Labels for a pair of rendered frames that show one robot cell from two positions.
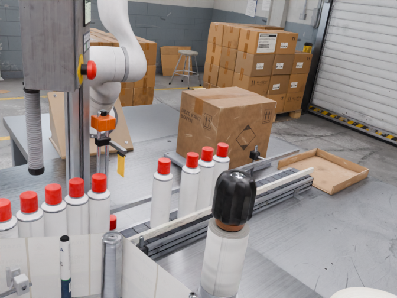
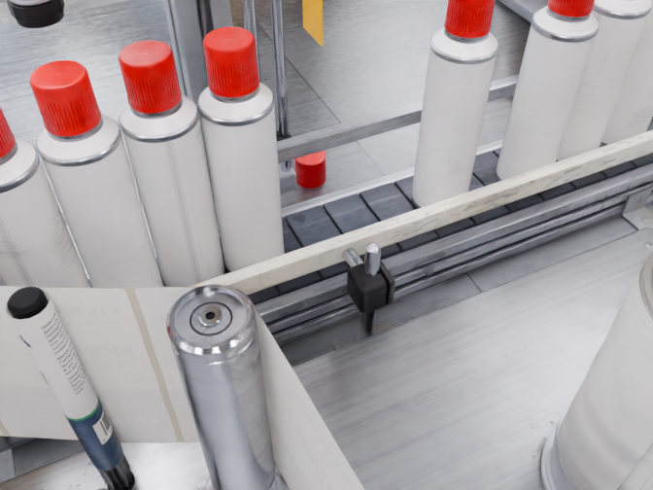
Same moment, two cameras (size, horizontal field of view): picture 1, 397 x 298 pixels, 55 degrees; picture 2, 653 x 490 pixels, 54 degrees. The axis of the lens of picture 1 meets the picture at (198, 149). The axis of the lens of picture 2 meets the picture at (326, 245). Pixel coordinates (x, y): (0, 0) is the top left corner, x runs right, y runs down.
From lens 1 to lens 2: 48 cm
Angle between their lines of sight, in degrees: 28
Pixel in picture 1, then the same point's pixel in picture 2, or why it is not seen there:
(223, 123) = not seen: outside the picture
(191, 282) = (523, 412)
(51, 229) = (77, 212)
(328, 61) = not seen: outside the picture
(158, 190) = (441, 93)
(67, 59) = not seen: outside the picture
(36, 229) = (17, 216)
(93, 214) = (220, 167)
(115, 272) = (235, 433)
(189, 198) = (543, 122)
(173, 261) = (469, 325)
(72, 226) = (153, 201)
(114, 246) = (212, 364)
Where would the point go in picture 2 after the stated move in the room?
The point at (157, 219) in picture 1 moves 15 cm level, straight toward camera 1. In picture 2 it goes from (433, 180) to (409, 313)
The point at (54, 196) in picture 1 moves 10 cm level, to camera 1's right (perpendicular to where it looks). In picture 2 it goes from (61, 109) to (218, 143)
